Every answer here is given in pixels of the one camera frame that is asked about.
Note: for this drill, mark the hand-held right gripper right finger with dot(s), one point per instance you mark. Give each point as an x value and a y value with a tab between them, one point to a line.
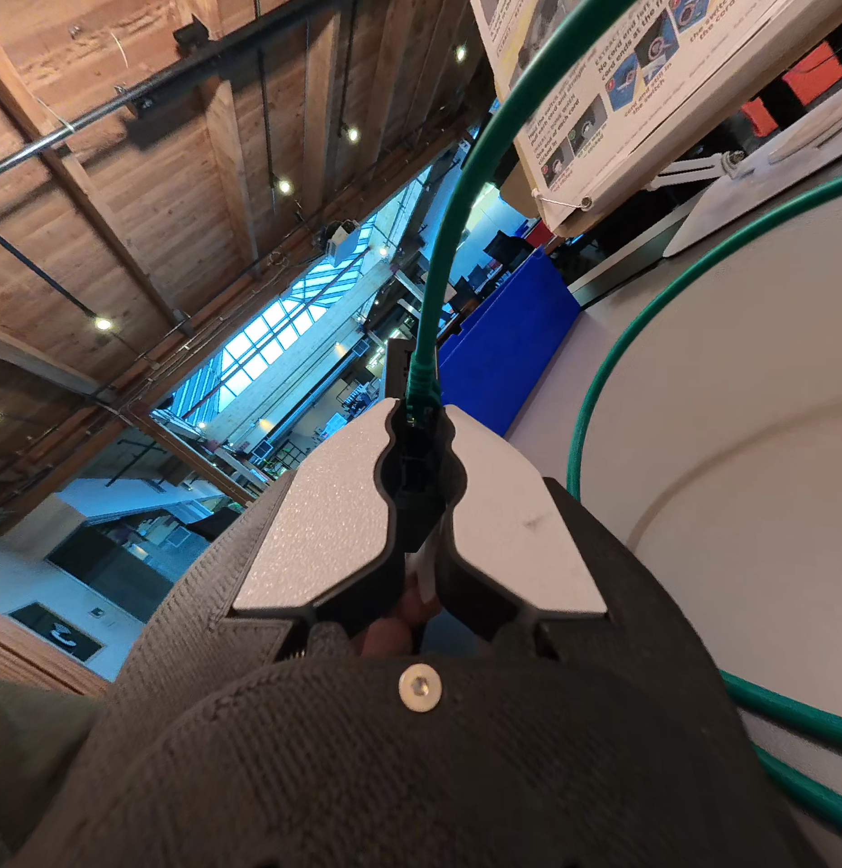
516	536

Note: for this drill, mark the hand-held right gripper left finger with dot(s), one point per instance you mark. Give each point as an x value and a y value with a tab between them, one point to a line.
319	536

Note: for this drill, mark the black network switch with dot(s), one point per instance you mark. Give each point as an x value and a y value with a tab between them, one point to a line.
414	502

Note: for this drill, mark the person's right forearm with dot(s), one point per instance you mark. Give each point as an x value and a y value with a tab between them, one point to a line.
27	759

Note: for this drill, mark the person's right hand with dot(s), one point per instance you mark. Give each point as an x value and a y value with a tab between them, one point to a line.
387	634

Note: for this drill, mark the blue plastic bin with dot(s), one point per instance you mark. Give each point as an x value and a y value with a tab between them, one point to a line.
502	339

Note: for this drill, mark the skylight window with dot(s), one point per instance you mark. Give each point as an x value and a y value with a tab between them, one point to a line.
258	339

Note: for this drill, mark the brown clipboard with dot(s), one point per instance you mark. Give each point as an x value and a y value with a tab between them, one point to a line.
563	224

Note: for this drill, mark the white clipboard stand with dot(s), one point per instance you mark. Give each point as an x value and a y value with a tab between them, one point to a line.
733	217

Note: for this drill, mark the printed instruction sheet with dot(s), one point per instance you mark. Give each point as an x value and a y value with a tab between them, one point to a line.
631	102

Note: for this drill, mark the red plastic bin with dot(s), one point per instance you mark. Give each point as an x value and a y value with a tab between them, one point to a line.
757	115
811	74

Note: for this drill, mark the black wall sign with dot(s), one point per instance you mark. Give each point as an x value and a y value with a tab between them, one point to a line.
55	634

